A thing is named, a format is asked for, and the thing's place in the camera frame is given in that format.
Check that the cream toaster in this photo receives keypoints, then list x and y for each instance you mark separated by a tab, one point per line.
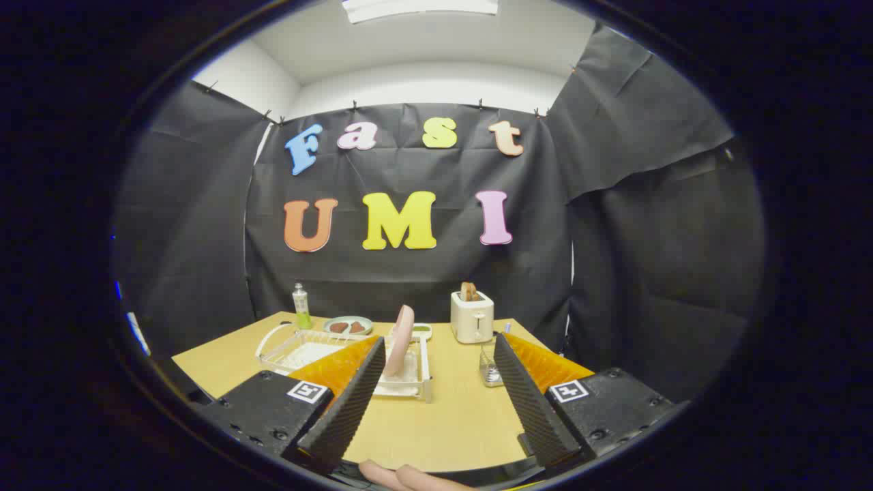
472	320

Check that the green and white bottle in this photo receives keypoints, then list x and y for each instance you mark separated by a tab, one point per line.
301	310

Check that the black backdrop cloth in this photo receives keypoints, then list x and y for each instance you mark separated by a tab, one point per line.
409	273

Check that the small white divided dish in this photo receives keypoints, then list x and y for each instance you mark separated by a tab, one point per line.
421	331

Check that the pink plate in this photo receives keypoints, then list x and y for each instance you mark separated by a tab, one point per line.
399	341

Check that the pale green plate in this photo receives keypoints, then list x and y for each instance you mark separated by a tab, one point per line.
348	320

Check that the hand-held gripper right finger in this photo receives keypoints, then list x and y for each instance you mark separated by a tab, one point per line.
532	402

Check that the ceiling light panel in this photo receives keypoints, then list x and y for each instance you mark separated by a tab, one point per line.
419	7

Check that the toast slice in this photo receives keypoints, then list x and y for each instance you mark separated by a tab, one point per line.
469	292

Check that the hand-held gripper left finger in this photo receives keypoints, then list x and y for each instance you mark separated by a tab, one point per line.
344	409

